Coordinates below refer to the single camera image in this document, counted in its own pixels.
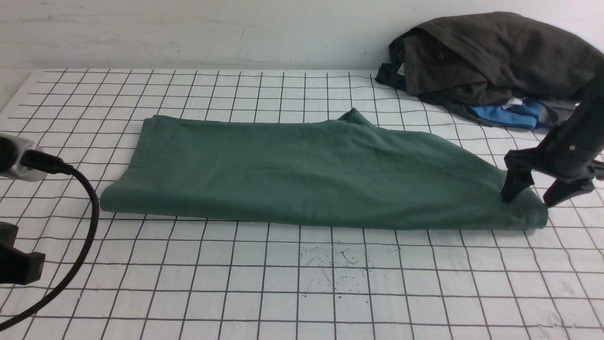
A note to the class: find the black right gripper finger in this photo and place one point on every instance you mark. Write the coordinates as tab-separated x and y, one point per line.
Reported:
561	191
515	184

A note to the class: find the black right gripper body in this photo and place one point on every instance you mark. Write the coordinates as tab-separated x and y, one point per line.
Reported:
569	150

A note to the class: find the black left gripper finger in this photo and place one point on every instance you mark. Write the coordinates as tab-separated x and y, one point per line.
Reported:
17	267

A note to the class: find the green long-sleeved shirt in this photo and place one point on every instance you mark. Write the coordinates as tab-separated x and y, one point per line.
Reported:
343	172

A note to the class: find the blue garment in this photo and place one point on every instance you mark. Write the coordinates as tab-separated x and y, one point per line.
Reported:
515	114

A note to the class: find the dark grey-brown garment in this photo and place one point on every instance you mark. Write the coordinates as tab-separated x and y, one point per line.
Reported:
488	58

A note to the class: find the dark green garment under pile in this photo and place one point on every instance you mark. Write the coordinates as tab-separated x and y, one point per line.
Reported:
389	74

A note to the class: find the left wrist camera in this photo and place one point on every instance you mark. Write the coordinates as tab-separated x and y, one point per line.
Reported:
12	149

